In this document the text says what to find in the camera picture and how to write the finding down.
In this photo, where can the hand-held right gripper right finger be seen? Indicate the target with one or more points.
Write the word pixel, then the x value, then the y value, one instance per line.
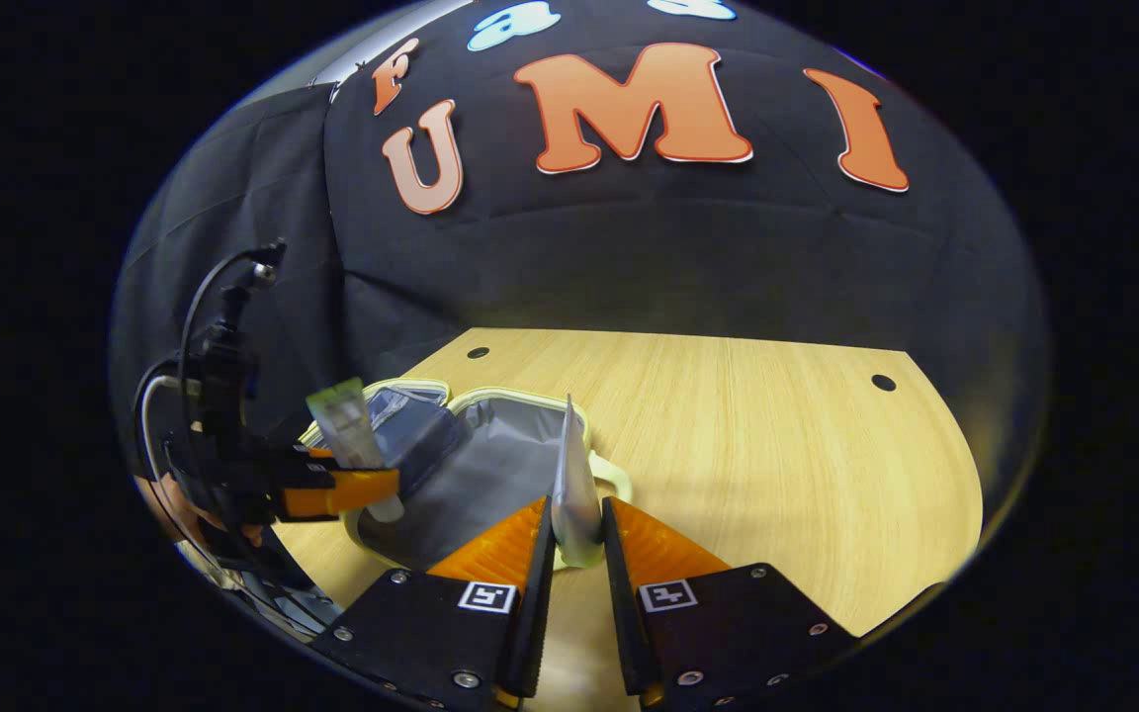
pixel 619 613

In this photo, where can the black backdrop cloth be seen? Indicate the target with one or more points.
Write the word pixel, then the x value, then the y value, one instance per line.
pixel 678 247

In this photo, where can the clear green-capped cosmetic tube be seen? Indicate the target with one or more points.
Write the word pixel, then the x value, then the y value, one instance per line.
pixel 347 425

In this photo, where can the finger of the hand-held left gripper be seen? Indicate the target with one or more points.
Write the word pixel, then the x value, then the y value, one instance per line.
pixel 314 454
pixel 342 492

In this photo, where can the cream suitcase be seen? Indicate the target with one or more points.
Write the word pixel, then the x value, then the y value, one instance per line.
pixel 490 475

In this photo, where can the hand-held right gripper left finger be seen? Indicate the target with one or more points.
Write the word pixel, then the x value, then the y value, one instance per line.
pixel 535 613

